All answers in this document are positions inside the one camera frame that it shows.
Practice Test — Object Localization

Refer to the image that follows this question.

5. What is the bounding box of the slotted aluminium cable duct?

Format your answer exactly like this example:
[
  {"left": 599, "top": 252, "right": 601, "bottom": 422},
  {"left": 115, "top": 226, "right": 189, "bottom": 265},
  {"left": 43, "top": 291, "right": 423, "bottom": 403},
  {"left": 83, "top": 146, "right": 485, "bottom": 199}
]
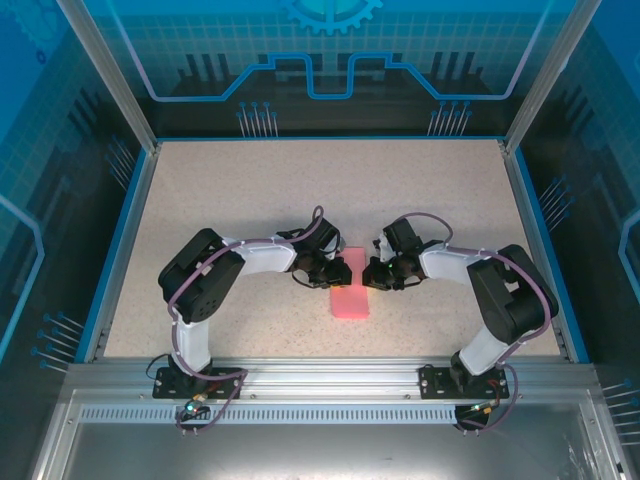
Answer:
[{"left": 78, "top": 405, "right": 584, "bottom": 425}]

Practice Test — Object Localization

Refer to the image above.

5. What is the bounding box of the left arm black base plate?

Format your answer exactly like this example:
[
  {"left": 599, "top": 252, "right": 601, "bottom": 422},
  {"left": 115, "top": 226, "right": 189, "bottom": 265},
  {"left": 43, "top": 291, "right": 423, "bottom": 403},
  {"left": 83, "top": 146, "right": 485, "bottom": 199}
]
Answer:
[{"left": 152, "top": 366, "right": 245, "bottom": 400}]

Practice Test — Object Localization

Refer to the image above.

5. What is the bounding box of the sheet metal tray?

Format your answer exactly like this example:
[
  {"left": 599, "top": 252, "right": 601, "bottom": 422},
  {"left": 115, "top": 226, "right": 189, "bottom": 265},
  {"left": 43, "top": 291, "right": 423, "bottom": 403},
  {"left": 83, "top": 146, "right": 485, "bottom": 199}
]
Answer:
[{"left": 29, "top": 389, "right": 629, "bottom": 480}]

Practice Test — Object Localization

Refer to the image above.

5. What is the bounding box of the blue printed enclosure panel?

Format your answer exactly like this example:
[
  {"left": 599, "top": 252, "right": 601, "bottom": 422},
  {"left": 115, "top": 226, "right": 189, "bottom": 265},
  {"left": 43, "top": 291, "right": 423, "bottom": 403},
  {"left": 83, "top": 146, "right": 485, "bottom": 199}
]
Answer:
[
  {"left": 519, "top": 0, "right": 640, "bottom": 451},
  {"left": 0, "top": 0, "right": 151, "bottom": 480},
  {"left": 74, "top": 0, "right": 569, "bottom": 139}
]

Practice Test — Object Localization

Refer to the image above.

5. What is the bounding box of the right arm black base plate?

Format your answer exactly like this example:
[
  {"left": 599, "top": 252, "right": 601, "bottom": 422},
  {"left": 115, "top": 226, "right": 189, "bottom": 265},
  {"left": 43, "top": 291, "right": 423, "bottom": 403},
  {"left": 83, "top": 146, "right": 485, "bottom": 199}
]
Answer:
[{"left": 418, "top": 364, "right": 511, "bottom": 400}]

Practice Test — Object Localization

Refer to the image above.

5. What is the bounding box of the brass cable connector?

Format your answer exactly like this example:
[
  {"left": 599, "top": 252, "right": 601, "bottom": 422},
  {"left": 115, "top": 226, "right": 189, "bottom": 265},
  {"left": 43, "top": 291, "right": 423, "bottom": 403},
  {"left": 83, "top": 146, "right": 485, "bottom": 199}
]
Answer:
[
  {"left": 467, "top": 399, "right": 504, "bottom": 417},
  {"left": 182, "top": 392, "right": 214, "bottom": 419}
]

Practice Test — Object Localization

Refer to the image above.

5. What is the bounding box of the aluminium table side rail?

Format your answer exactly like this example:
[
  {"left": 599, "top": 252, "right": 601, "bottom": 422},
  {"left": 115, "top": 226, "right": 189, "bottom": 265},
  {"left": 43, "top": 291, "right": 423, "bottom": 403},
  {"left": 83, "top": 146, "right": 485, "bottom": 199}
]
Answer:
[
  {"left": 93, "top": 142, "right": 162, "bottom": 364},
  {"left": 499, "top": 141, "right": 572, "bottom": 362}
]

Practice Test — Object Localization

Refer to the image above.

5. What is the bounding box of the aluminium frame post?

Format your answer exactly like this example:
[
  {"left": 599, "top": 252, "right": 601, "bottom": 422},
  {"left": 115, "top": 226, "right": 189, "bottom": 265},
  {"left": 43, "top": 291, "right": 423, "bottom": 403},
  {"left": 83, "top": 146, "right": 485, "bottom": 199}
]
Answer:
[
  {"left": 54, "top": 0, "right": 162, "bottom": 154},
  {"left": 502, "top": 0, "right": 605, "bottom": 155}
]

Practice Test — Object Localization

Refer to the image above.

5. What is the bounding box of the wide aluminium mounting rail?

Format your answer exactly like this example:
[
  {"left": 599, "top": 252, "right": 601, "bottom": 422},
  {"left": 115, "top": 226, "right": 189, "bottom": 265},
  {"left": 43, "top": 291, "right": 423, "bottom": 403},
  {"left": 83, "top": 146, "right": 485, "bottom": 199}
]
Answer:
[{"left": 67, "top": 355, "right": 597, "bottom": 399}]

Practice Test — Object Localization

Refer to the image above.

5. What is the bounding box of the blue table border strip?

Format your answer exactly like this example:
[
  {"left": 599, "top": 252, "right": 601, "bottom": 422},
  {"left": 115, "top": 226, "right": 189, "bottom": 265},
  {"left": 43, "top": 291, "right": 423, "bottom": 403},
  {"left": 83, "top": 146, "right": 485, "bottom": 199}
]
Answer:
[
  {"left": 74, "top": 148, "right": 152, "bottom": 365},
  {"left": 513, "top": 148, "right": 592, "bottom": 365}
]

